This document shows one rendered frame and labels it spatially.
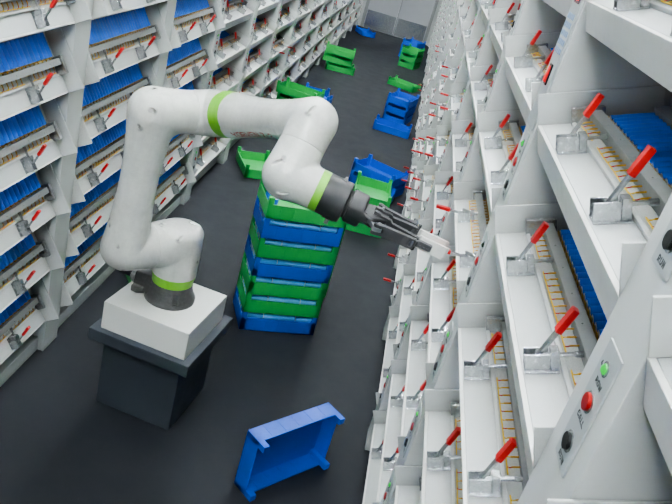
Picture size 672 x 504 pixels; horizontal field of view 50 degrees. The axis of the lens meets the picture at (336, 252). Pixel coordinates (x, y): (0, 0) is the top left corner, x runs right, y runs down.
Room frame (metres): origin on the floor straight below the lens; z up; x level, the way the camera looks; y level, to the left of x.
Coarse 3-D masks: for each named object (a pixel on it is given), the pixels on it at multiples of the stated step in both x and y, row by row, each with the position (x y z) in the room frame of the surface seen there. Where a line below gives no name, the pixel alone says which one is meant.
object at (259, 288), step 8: (248, 272) 2.41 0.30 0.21; (248, 280) 2.38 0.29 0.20; (248, 288) 2.35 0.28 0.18; (256, 288) 2.36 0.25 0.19; (264, 288) 2.37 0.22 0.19; (272, 288) 2.38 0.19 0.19; (280, 288) 2.39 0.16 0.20; (288, 288) 2.40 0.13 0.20; (296, 288) 2.42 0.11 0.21; (304, 288) 2.43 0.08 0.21; (312, 288) 2.44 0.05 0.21; (320, 288) 2.45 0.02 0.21; (280, 296) 2.40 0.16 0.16; (288, 296) 2.41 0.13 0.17; (296, 296) 2.42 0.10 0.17; (304, 296) 2.43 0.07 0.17; (312, 296) 2.44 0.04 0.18; (320, 296) 2.45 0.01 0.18
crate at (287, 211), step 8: (264, 192) 2.44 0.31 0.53; (264, 200) 2.41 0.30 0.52; (272, 200) 2.35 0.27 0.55; (280, 200) 2.54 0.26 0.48; (264, 208) 2.39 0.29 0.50; (272, 208) 2.36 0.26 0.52; (280, 208) 2.37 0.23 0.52; (288, 208) 2.38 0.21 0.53; (296, 208) 2.39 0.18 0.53; (304, 208) 2.53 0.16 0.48; (272, 216) 2.36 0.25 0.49; (280, 216) 2.37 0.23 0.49; (288, 216) 2.38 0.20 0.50; (296, 216) 2.39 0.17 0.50; (304, 216) 2.40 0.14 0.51; (312, 216) 2.41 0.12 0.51; (320, 216) 2.42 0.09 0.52; (320, 224) 2.42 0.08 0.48; (328, 224) 2.44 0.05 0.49; (336, 224) 2.45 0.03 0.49; (344, 224) 2.46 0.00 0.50
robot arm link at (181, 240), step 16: (160, 224) 1.79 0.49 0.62; (176, 224) 1.82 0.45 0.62; (192, 224) 1.86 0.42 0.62; (160, 240) 1.75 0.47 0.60; (176, 240) 1.77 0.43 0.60; (192, 240) 1.80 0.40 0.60; (160, 256) 1.74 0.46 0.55; (176, 256) 1.77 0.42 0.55; (192, 256) 1.81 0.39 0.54; (160, 272) 1.78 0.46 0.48; (176, 272) 1.78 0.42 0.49; (192, 272) 1.82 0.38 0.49; (176, 288) 1.79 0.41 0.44
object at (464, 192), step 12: (456, 192) 1.87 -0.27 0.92; (468, 192) 1.87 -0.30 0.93; (480, 192) 1.85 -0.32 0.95; (456, 204) 1.84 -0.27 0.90; (468, 204) 1.83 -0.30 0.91; (456, 216) 1.75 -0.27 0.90; (456, 228) 1.67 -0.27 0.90; (468, 228) 1.66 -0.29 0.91; (456, 240) 1.59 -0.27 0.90; (468, 240) 1.59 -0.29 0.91; (456, 264) 1.45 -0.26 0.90; (456, 276) 1.39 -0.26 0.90
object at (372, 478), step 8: (376, 416) 1.87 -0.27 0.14; (384, 416) 1.87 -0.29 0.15; (376, 424) 1.87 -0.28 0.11; (384, 424) 1.87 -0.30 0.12; (376, 432) 1.83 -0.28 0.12; (384, 432) 1.83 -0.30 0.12; (376, 440) 1.79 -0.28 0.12; (376, 448) 1.72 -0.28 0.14; (376, 456) 1.71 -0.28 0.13; (368, 464) 1.68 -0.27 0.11; (376, 464) 1.68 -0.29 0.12; (368, 472) 1.64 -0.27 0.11; (376, 472) 1.64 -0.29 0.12; (368, 480) 1.61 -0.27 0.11; (376, 480) 1.61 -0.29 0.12; (368, 488) 1.58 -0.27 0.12; (376, 488) 1.58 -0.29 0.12; (368, 496) 1.55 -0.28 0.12; (376, 496) 1.55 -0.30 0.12
